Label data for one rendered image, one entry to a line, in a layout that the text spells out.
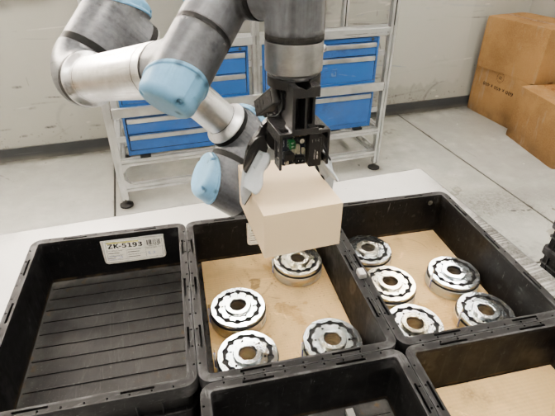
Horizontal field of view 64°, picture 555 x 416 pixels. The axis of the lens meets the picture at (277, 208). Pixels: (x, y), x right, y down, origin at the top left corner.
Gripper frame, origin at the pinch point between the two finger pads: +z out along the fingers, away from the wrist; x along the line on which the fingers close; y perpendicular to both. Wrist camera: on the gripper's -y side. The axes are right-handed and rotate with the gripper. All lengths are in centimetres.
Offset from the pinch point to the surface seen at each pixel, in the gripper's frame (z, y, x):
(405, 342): 16.7, 19.9, 12.5
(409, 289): 23.7, 3.8, 24.3
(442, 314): 26.7, 9.1, 28.8
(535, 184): 110, -134, 217
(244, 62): 31, -187, 38
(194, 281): 18.1, -4.4, -15.8
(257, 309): 23.8, 0.3, -5.5
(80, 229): 40, -61, -43
